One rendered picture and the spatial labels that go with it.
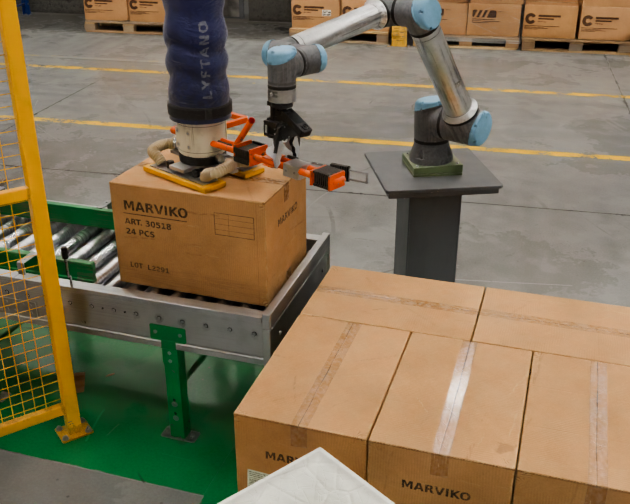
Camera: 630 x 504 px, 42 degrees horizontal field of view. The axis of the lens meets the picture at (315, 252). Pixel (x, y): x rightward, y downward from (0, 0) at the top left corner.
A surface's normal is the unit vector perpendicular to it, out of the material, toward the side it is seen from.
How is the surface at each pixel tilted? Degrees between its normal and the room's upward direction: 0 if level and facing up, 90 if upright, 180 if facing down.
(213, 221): 90
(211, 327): 90
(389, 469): 90
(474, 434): 0
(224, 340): 90
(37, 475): 0
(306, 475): 0
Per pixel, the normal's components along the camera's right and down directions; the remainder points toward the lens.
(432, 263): 0.13, 0.43
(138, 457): 0.00, -0.90
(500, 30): -0.21, 0.41
